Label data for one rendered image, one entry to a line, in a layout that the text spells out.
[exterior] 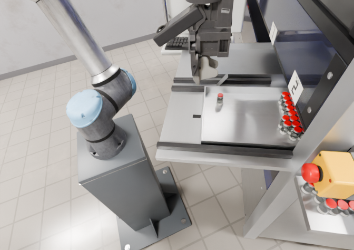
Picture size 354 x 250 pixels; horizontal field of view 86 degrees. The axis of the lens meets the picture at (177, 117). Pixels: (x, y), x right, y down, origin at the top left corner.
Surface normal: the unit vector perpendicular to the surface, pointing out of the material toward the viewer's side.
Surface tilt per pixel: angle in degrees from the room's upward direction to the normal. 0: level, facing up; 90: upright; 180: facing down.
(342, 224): 0
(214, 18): 90
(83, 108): 7
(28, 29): 90
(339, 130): 90
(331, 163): 0
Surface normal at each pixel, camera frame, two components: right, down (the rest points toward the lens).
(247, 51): -0.10, -0.67
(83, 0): 0.37, 0.67
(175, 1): -0.18, 0.74
